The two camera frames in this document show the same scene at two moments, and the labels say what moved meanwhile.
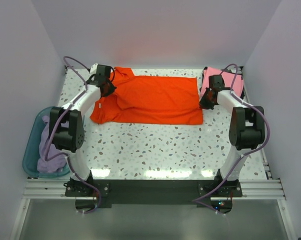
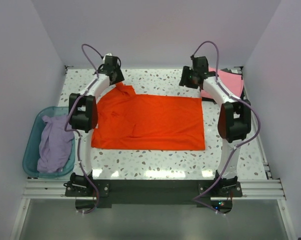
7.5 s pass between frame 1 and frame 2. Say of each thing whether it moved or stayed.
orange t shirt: moved
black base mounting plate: stayed
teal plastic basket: stayed
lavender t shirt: stayed
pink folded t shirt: stayed
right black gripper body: moved
